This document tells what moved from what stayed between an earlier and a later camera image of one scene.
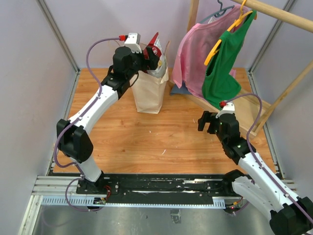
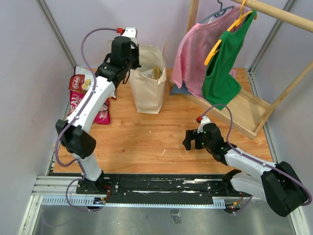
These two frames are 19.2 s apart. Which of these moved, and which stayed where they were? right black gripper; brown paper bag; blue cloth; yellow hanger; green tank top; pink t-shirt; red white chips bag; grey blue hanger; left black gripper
Moved: right black gripper; red white chips bag; left black gripper
Stayed: grey blue hanger; green tank top; blue cloth; yellow hanger; pink t-shirt; brown paper bag
